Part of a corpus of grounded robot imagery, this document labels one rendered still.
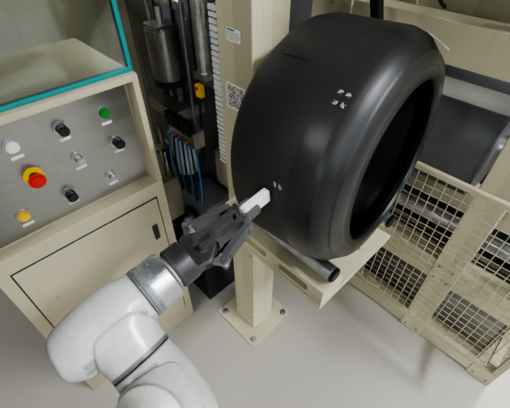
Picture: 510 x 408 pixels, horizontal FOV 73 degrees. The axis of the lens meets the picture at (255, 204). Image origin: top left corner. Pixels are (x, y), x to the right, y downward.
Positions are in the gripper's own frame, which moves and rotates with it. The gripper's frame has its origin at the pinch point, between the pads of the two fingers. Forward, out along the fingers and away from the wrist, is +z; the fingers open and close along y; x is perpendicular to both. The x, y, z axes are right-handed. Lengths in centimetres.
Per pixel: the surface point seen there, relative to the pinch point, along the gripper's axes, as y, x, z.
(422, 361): -42, 127, 52
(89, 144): 57, 8, -12
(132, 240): 52, 45, -16
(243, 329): 28, 119, 2
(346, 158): -11.4, -9.7, 12.5
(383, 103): -11.4, -15.9, 21.6
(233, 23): 30.8, -18.3, 25.6
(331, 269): -11.0, 28.8, 12.9
